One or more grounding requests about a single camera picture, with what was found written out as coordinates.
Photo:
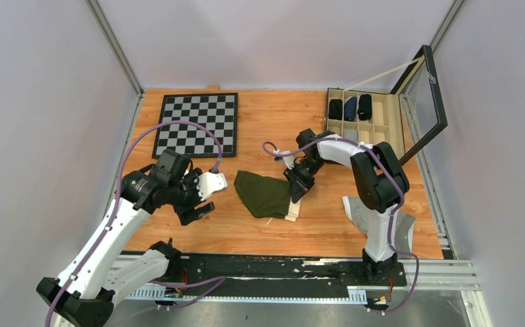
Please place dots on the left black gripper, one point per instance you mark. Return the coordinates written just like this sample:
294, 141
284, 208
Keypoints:
190, 214

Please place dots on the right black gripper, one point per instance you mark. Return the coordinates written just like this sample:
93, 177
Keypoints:
297, 189

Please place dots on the green underwear white waistband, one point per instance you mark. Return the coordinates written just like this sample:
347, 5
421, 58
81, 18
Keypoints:
266, 197

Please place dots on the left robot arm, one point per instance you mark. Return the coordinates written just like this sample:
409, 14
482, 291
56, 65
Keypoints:
87, 291

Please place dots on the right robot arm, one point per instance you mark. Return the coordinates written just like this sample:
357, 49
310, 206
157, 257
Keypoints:
381, 185

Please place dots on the grey rolled underwear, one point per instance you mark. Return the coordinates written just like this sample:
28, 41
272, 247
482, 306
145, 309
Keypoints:
351, 134

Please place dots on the navy rolled underwear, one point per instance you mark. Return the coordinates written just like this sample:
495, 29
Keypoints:
350, 109

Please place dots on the black rolled underwear tall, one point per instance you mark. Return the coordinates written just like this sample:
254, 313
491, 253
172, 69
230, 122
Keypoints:
364, 107

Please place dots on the black compartment storage box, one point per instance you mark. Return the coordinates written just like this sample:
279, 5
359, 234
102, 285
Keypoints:
407, 103

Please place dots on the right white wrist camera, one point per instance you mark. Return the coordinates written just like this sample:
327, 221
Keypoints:
283, 156

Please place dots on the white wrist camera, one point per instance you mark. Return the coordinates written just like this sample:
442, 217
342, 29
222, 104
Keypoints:
210, 183
283, 156

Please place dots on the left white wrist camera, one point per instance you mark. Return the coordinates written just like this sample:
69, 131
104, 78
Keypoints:
210, 183

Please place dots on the left aluminium frame post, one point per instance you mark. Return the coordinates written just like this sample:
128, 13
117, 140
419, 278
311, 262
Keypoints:
112, 40

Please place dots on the aluminium frame post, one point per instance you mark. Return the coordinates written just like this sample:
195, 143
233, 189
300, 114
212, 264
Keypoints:
447, 21
112, 40

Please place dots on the right aluminium frame post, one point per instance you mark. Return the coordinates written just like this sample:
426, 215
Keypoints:
447, 21

